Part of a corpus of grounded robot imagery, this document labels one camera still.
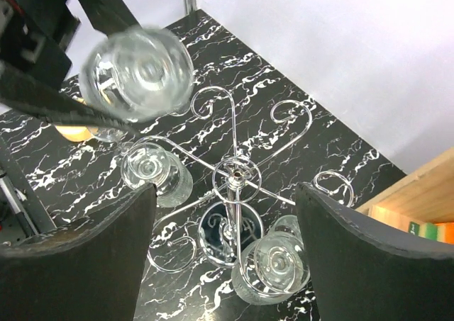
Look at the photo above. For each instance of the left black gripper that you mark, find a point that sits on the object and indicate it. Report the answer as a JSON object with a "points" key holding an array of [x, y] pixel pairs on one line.
{"points": [[35, 35]]}

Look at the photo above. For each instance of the clear wine glass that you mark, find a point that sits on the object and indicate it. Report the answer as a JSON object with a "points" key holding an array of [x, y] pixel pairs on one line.
{"points": [[112, 136]]}

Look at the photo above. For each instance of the chrome wine glass rack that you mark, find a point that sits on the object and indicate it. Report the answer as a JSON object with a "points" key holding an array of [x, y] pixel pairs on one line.
{"points": [[230, 223]]}

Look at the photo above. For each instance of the wooden shelf unit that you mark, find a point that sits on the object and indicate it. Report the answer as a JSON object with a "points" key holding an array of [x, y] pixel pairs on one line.
{"points": [[424, 196]]}

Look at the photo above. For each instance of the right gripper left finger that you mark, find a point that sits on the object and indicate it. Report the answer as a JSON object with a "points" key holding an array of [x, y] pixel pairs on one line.
{"points": [[90, 269]]}

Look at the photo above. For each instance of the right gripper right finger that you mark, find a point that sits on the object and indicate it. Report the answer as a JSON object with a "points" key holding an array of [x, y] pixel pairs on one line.
{"points": [[362, 269]]}

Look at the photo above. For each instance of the ribbed glass goblet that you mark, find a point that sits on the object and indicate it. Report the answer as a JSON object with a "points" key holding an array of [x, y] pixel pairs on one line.
{"points": [[138, 74]]}

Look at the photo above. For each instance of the colourful sponge pack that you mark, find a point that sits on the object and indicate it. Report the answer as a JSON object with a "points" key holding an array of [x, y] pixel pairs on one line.
{"points": [[441, 232]]}

